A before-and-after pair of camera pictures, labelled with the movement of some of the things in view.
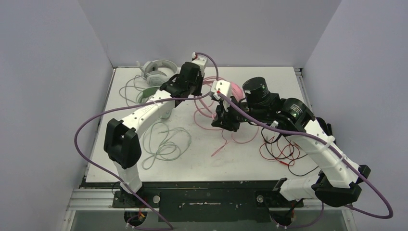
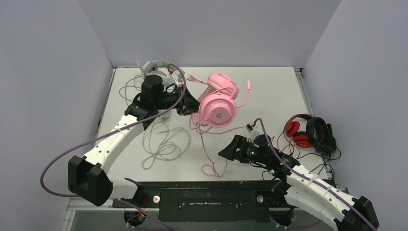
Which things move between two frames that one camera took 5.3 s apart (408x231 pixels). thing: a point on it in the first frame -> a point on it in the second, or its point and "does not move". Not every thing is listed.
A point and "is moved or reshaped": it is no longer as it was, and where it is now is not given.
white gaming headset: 158,72 does not move
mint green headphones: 160,144 does not move
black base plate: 249,201 does not move
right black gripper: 227,116 -> 238,150
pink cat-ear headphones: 236,91 is moved or reshaped
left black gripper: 199,77 -> 188,106
